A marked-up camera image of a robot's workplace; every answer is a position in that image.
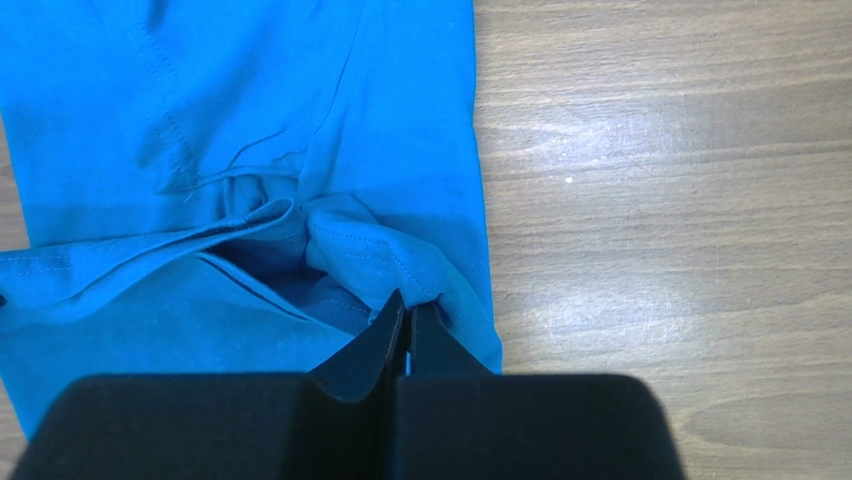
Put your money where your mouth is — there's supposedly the blue t shirt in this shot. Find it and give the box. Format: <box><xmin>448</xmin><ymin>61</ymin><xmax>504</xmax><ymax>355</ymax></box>
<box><xmin>1</xmin><ymin>1</ymin><xmax>502</xmax><ymax>436</ymax></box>

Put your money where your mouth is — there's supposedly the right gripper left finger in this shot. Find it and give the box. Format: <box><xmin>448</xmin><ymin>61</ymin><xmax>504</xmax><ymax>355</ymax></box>
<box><xmin>13</xmin><ymin>293</ymin><xmax>406</xmax><ymax>479</ymax></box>

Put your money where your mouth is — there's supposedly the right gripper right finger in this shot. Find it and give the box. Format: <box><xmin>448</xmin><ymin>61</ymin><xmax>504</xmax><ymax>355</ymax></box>
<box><xmin>392</xmin><ymin>304</ymin><xmax>684</xmax><ymax>479</ymax></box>

